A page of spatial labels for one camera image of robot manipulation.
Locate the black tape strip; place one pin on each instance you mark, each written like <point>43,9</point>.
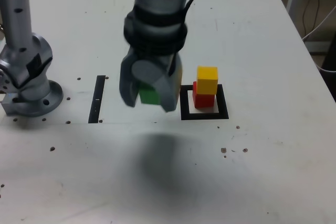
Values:
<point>96,98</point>

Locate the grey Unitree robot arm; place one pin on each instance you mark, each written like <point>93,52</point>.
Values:
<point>15,11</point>

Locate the red cube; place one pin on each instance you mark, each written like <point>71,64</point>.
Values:
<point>204,102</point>

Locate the yellow cube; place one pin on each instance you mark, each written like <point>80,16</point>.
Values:
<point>207,79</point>

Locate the green cube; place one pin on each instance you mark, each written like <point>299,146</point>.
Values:
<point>148,96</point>

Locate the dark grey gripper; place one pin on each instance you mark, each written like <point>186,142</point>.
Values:
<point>157,58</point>

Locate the black stand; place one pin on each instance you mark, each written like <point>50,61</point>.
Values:
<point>331,56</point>

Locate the black tape square outline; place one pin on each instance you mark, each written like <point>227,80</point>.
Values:
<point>223,103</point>

